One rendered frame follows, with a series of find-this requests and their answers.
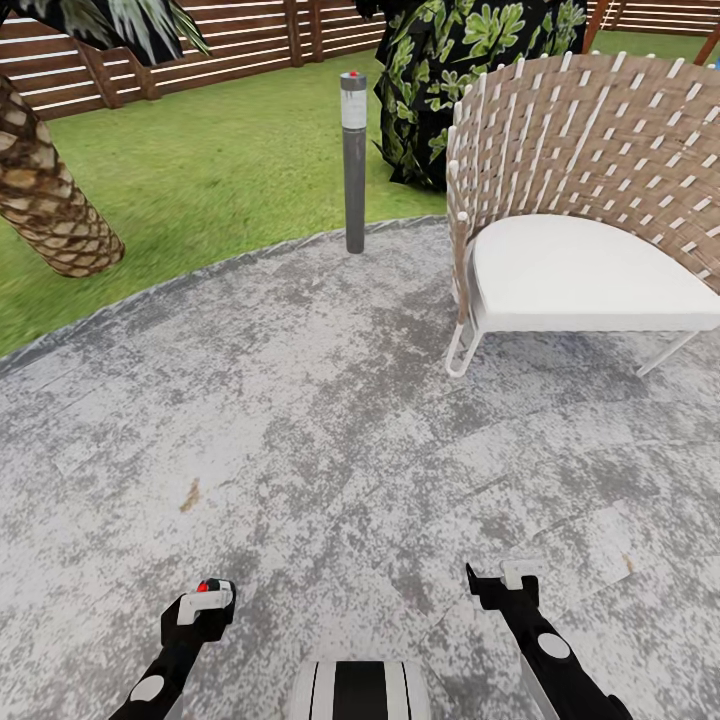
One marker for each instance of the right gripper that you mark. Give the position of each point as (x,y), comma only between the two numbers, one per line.
(494,595)

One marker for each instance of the garden chair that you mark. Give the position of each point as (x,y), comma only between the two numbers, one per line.
(583,194)

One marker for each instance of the bush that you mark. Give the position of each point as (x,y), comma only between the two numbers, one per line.
(38,196)
(433,49)

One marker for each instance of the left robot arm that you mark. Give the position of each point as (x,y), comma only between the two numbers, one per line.
(190,621)

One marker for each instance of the robot trunk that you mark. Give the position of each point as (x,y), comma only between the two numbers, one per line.
(360,690)

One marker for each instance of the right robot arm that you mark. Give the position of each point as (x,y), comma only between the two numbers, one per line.
(554,676)

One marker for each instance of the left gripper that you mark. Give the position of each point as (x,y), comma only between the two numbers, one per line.
(209,626)

